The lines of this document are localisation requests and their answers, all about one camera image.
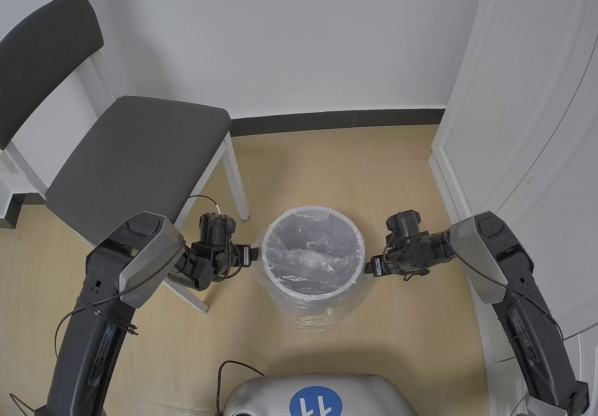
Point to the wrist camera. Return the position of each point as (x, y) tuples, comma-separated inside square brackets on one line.
[(391, 223), (231, 225)]

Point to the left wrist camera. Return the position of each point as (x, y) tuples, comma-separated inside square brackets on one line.
[(231, 225)]

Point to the clear plastic bag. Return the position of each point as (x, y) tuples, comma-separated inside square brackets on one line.
[(313, 316)]

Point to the white wardrobe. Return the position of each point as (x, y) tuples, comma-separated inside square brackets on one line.
[(523, 78)]

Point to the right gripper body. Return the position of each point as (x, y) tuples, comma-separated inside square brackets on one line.
[(385, 266)]

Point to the white trash bin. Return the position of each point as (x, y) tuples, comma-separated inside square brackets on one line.
[(312, 295)]

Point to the grey chair with white legs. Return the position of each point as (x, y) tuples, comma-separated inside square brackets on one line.
[(140, 148)]

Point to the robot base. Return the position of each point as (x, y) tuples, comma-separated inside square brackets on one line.
[(322, 395)]

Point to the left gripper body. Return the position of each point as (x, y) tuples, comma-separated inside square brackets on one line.
[(245, 255)]

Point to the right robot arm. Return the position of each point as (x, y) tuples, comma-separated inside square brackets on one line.
[(486, 255)]

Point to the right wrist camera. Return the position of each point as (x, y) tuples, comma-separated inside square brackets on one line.
[(391, 223)]

